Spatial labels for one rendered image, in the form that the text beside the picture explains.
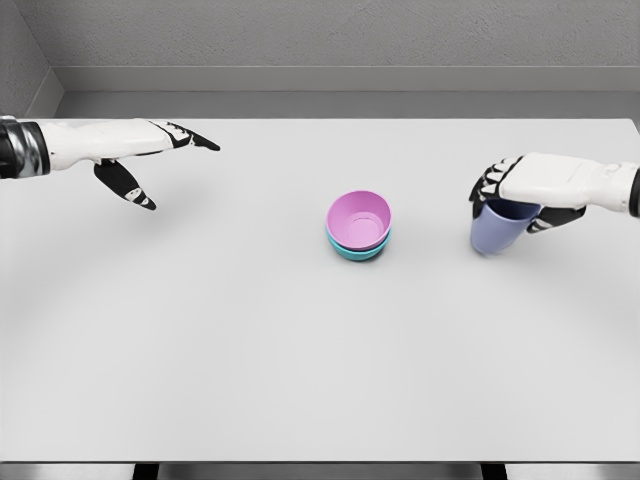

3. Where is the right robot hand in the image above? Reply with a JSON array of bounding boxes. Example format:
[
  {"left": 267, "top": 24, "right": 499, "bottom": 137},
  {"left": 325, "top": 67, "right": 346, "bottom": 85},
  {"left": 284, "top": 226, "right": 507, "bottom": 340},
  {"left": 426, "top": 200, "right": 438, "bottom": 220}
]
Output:
[{"left": 468, "top": 152, "right": 607, "bottom": 236}]

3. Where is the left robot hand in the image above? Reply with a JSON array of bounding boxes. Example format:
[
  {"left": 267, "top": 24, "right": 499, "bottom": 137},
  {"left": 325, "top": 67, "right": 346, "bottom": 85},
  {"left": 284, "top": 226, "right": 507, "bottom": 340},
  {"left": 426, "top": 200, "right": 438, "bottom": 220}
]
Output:
[{"left": 85, "top": 118, "right": 222, "bottom": 212}]

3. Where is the lavender blue cup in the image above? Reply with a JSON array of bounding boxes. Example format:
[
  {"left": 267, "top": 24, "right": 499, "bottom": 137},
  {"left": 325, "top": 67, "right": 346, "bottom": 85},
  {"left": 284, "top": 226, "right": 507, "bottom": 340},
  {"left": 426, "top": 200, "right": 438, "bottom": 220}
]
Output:
[{"left": 470, "top": 198, "right": 542, "bottom": 257}]

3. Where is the pink bowl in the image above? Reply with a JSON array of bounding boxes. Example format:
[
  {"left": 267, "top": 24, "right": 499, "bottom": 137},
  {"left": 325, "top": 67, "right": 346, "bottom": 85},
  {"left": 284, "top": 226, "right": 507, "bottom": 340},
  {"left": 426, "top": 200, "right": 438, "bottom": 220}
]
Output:
[{"left": 326, "top": 190, "right": 393, "bottom": 251}]

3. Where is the teal bowl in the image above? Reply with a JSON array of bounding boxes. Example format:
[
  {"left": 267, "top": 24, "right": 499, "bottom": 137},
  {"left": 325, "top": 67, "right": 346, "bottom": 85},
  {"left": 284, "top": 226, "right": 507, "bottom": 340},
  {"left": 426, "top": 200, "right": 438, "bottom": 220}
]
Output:
[{"left": 327, "top": 230, "right": 394, "bottom": 264}]

